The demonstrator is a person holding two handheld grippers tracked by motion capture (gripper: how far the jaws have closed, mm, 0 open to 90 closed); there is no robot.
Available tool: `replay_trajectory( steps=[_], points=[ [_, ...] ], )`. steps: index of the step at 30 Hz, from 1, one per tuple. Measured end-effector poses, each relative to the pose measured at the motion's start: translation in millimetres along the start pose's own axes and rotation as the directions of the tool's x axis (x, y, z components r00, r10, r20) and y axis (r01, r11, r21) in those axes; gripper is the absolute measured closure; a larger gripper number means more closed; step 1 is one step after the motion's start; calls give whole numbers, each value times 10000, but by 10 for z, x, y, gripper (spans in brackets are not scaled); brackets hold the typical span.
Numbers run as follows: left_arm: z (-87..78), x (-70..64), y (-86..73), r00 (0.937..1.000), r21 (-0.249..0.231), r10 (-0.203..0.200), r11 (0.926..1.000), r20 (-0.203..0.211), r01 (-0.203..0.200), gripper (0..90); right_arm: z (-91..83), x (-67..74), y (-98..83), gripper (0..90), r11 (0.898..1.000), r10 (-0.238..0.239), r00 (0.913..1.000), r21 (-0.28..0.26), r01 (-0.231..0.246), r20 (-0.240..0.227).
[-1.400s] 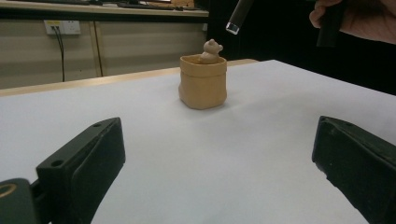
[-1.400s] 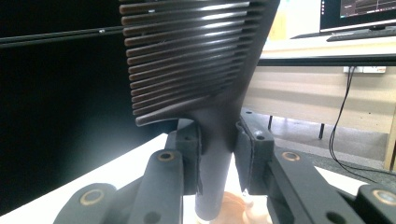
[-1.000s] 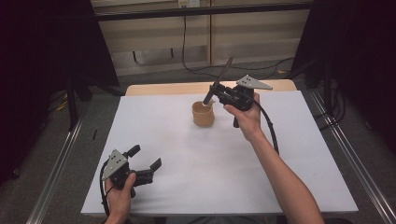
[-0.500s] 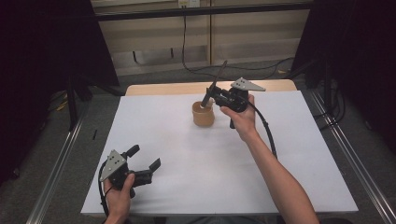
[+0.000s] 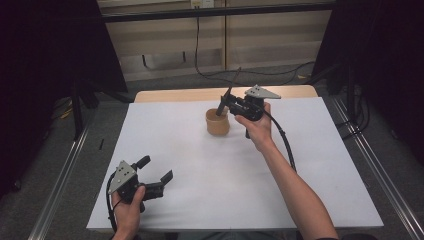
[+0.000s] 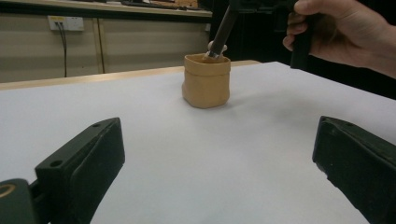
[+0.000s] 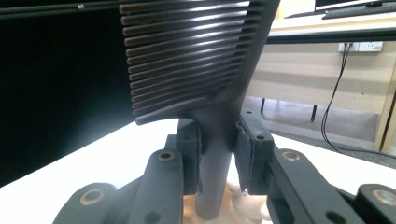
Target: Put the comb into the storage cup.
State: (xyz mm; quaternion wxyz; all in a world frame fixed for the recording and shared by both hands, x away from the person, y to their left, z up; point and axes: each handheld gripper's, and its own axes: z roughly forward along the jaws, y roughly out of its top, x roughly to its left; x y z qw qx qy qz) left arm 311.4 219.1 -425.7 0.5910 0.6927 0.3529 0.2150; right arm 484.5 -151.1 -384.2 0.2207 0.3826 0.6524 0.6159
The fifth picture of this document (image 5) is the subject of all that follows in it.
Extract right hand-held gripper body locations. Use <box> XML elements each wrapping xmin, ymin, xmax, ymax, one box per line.
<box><xmin>233</xmin><ymin>84</ymin><xmax>282</xmax><ymax>140</ymax></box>

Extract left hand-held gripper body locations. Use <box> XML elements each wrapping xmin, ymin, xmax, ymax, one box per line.
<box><xmin>107</xmin><ymin>160</ymin><xmax>166</xmax><ymax>214</ymax></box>

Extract dark grey pen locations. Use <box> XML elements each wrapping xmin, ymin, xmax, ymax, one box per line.
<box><xmin>215</xmin><ymin>66</ymin><xmax>242</xmax><ymax>117</ymax></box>

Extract tan pen holder with bear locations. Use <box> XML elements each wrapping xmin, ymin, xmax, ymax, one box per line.
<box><xmin>205</xmin><ymin>107</ymin><xmax>231</xmax><ymax>137</ymax></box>

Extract person's right hand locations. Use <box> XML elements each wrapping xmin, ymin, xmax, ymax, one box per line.
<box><xmin>234</xmin><ymin>101</ymin><xmax>278</xmax><ymax>154</ymax></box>

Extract person's left hand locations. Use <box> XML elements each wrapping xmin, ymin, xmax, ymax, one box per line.
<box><xmin>111</xmin><ymin>185</ymin><xmax>147</xmax><ymax>240</ymax></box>

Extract wooden table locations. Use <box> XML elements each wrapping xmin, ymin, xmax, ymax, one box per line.
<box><xmin>133</xmin><ymin>84</ymin><xmax>319</xmax><ymax>104</ymax></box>

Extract white table mat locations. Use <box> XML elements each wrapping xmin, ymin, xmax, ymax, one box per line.
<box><xmin>86</xmin><ymin>96</ymin><xmax>384</xmax><ymax>232</ymax></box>

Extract long beige counter cabinet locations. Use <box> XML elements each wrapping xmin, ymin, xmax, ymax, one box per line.
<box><xmin>96</xmin><ymin>0</ymin><xmax>336</xmax><ymax>83</ymax></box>

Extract black metal stand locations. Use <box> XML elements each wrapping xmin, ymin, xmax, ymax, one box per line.
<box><xmin>70</xmin><ymin>78</ymin><xmax>100</xmax><ymax>141</ymax></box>

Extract person's grey trousers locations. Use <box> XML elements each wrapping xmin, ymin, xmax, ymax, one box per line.
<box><xmin>176</xmin><ymin>229</ymin><xmax>298</xmax><ymax>240</ymax></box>

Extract black curtain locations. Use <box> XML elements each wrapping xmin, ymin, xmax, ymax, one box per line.
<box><xmin>311</xmin><ymin>0</ymin><xmax>424</xmax><ymax>164</ymax></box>
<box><xmin>0</xmin><ymin>0</ymin><xmax>129</xmax><ymax>198</ymax></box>

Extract left hand-held gripper cable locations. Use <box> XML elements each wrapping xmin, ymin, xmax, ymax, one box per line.
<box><xmin>105</xmin><ymin>171</ymin><xmax>120</xmax><ymax>234</ymax></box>

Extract hand-held gripper cable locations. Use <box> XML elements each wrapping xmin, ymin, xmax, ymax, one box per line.
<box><xmin>105</xmin><ymin>171</ymin><xmax>120</xmax><ymax>234</ymax></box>
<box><xmin>261</xmin><ymin>109</ymin><xmax>298</xmax><ymax>174</ymax></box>

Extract right hand-held gripper cable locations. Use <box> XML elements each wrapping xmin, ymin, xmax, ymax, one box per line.
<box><xmin>261</xmin><ymin>109</ymin><xmax>298</xmax><ymax>174</ymax></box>

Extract black socket cable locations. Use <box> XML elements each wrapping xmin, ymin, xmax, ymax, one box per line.
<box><xmin>194</xmin><ymin>7</ymin><xmax>317</xmax><ymax>87</ymax></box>

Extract metal floor rail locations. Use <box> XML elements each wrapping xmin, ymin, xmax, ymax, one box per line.
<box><xmin>331</xmin><ymin>96</ymin><xmax>424</xmax><ymax>240</ymax></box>
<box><xmin>28</xmin><ymin>126</ymin><xmax>90</xmax><ymax>240</ymax></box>

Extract white wall socket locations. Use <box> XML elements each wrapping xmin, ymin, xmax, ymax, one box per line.
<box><xmin>190</xmin><ymin>0</ymin><xmax>215</xmax><ymax>9</ymax></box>

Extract black floor cables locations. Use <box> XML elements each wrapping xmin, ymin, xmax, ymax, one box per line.
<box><xmin>334</xmin><ymin>83</ymin><xmax>372</xmax><ymax>141</ymax></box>

